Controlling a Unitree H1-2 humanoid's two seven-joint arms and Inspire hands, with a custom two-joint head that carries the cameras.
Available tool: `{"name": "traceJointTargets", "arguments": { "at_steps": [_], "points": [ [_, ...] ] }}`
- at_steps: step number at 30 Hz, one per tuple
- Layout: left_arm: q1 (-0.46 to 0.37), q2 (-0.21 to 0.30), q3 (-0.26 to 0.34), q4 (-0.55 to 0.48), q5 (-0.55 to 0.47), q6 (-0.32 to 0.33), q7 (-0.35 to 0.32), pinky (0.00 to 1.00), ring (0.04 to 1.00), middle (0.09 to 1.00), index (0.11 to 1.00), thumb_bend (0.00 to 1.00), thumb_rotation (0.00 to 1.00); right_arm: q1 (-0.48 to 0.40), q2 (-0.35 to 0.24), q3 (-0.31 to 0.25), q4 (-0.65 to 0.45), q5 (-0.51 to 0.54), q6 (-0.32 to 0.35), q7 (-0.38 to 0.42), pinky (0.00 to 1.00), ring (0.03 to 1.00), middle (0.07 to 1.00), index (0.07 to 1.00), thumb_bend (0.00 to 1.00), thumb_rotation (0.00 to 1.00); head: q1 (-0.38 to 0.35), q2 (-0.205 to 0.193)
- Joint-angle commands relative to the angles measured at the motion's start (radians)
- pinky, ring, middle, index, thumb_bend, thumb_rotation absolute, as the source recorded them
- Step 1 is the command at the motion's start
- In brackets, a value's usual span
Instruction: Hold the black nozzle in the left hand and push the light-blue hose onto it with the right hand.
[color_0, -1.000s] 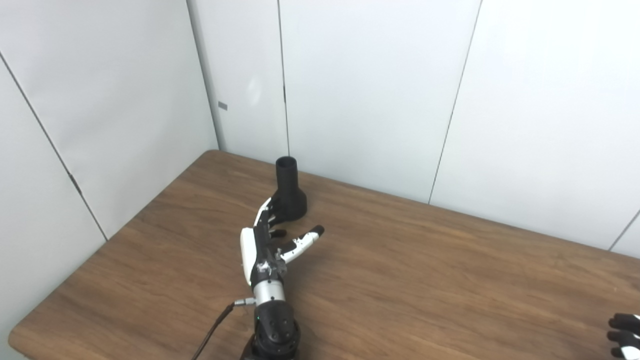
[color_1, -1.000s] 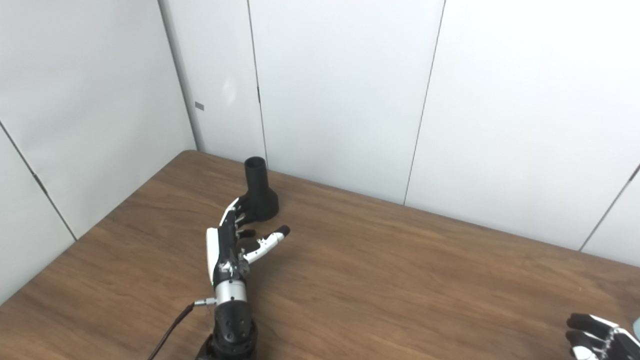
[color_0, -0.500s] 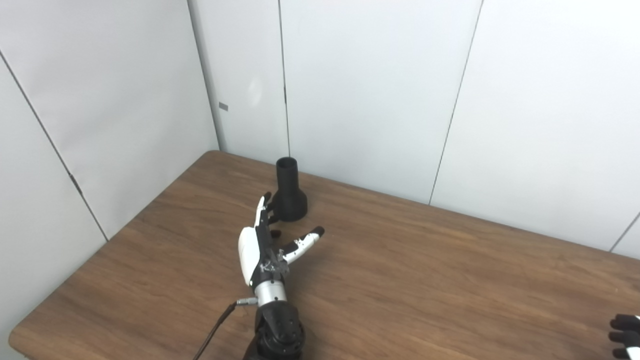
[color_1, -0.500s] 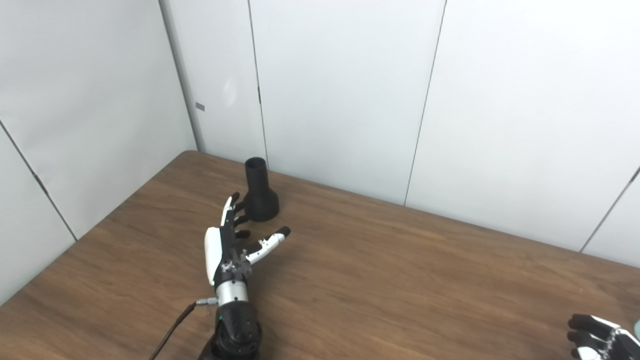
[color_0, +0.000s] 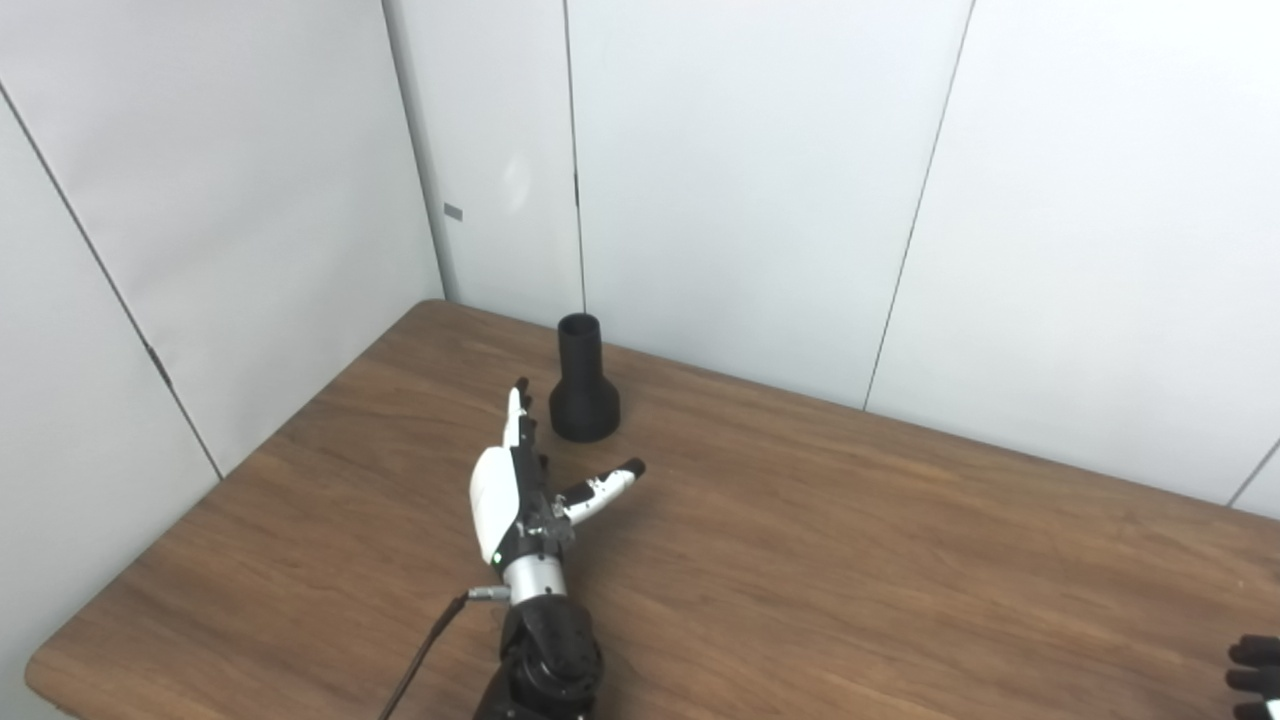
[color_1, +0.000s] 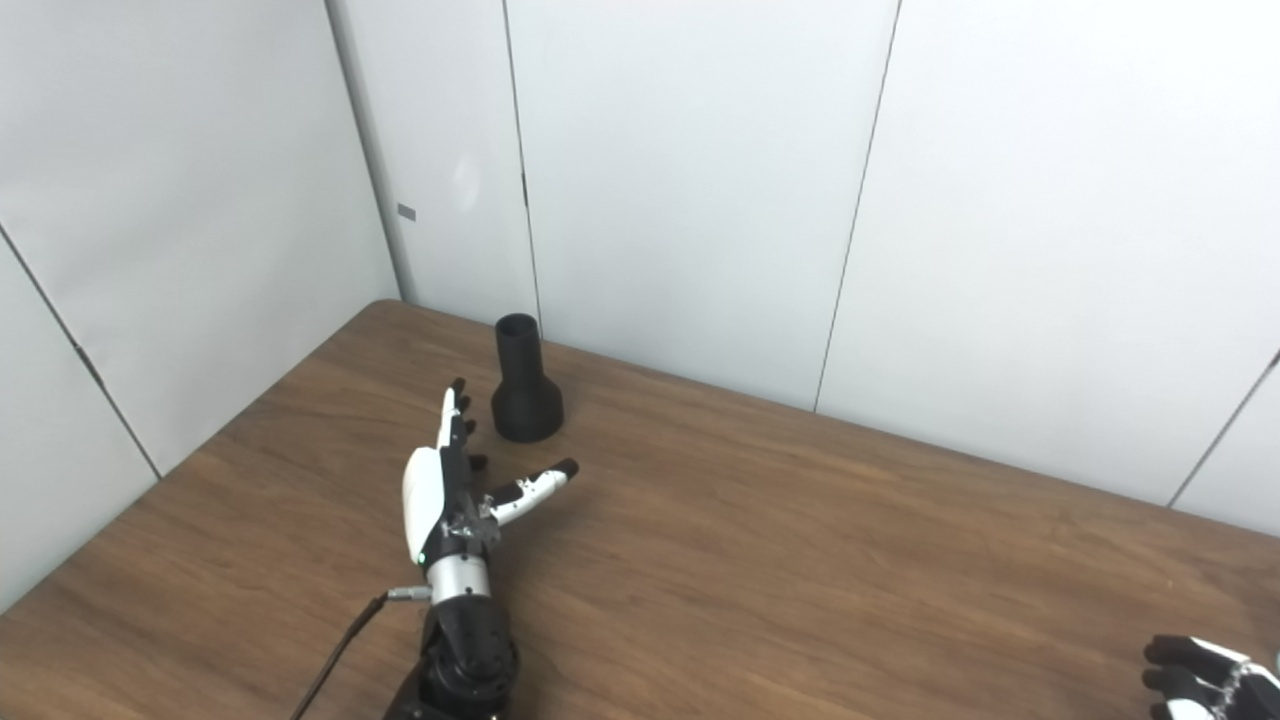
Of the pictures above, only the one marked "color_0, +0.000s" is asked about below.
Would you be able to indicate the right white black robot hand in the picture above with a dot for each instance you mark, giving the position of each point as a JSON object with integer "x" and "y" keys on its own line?
{"x": 1258, "y": 675}

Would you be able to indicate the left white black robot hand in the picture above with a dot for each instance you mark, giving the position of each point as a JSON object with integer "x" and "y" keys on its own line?
{"x": 500, "y": 495}

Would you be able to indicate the black flared nozzle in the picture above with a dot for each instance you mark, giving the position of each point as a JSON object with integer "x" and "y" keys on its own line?
{"x": 584, "y": 385}

